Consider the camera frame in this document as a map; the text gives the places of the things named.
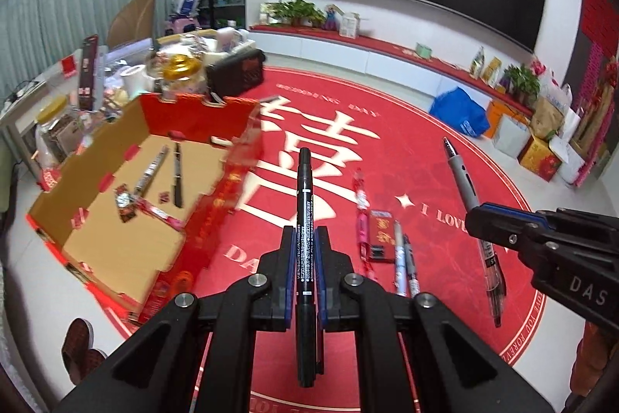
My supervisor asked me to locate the grey black clicker pen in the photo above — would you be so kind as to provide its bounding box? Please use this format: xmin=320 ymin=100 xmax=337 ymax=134
xmin=443 ymin=137 xmax=507 ymax=328

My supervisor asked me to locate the black marker pen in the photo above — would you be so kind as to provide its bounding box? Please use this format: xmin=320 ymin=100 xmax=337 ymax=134
xmin=295 ymin=147 xmax=319 ymax=388

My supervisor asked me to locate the pink translucent pen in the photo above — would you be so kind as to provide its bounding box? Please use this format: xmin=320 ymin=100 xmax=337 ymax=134
xmin=133 ymin=197 xmax=185 ymax=231

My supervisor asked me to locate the silver grey pen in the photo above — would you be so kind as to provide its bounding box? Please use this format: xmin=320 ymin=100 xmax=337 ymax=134
xmin=133 ymin=146 xmax=169 ymax=197

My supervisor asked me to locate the grey clear pen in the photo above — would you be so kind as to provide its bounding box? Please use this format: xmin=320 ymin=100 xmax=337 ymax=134
xmin=403 ymin=235 xmax=421 ymax=298

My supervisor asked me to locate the white blue pen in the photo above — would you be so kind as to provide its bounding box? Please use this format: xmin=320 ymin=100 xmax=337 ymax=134
xmin=395 ymin=220 xmax=407 ymax=296

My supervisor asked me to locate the red gold gift box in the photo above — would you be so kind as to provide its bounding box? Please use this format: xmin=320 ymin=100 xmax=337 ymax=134
xmin=517 ymin=135 xmax=563 ymax=181

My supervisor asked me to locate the brown shoe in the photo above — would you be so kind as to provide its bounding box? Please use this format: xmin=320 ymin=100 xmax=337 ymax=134
xmin=61 ymin=318 xmax=106 ymax=385

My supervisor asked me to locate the small red card pack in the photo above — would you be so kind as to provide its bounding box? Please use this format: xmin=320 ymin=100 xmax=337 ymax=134
xmin=368 ymin=210 xmax=395 ymax=263

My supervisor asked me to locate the red pink pen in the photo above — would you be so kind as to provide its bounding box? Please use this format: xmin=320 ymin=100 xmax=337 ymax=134
xmin=352 ymin=170 xmax=373 ymax=277

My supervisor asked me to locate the red cardboard tray box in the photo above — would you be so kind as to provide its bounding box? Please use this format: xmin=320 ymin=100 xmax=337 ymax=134
xmin=27 ymin=93 xmax=263 ymax=325

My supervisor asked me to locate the small red packet in box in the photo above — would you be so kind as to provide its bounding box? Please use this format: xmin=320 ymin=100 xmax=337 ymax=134
xmin=115 ymin=185 xmax=135 ymax=223

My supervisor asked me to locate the round red wedding rug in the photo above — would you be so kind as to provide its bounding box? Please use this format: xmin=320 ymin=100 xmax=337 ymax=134
xmin=95 ymin=66 xmax=548 ymax=413

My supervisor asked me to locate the blue plastic bag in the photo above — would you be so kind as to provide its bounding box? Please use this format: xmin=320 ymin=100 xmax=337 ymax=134
xmin=429 ymin=87 xmax=490 ymax=138

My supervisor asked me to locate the black pen in box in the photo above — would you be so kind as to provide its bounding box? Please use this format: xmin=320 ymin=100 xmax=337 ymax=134
xmin=173 ymin=142 xmax=183 ymax=209

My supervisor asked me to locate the white paper roll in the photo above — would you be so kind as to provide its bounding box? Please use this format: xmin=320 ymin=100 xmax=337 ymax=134
xmin=120 ymin=65 xmax=149 ymax=99

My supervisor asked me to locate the black radio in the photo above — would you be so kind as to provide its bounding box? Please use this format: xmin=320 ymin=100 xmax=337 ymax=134
xmin=206 ymin=48 xmax=265 ymax=98

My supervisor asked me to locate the gold lid jar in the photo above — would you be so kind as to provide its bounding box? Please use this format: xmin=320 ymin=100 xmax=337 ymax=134
xmin=162 ymin=55 xmax=207 ymax=99

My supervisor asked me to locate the dark red tall box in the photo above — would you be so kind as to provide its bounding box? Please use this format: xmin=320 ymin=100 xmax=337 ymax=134
xmin=78 ymin=34 xmax=99 ymax=111

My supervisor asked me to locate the yellow lid jar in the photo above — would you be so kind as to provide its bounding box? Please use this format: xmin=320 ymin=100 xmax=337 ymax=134
xmin=34 ymin=95 xmax=83 ymax=169

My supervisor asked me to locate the pink plastic stool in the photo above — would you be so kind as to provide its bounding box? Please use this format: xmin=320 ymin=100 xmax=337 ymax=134
xmin=164 ymin=16 xmax=200 ymax=36

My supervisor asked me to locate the green potted plant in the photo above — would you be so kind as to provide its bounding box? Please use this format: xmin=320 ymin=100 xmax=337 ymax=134
xmin=261 ymin=0 xmax=326 ymax=27

